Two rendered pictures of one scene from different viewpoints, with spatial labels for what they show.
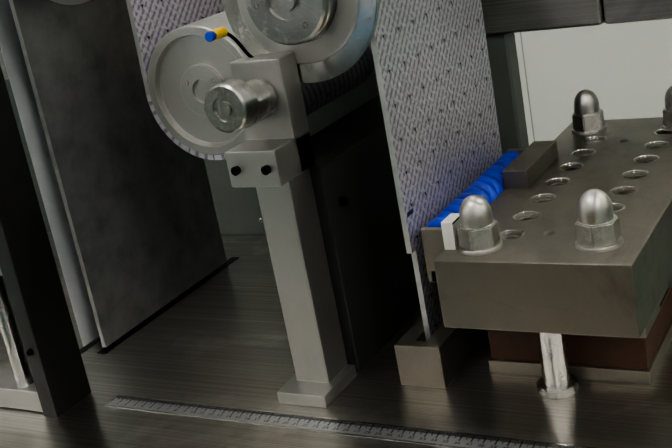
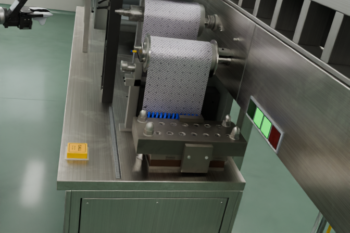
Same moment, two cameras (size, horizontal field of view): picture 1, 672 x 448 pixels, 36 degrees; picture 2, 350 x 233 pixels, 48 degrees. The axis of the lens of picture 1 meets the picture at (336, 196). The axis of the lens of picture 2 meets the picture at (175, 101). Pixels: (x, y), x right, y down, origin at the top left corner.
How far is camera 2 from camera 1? 1.11 m
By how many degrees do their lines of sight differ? 41
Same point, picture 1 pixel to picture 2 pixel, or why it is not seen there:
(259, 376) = not seen: hidden behind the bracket
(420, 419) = (121, 143)
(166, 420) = (106, 114)
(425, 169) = (157, 102)
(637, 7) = (240, 103)
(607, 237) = (146, 132)
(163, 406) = (111, 112)
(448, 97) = (176, 92)
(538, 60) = not seen: outside the picture
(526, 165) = (183, 117)
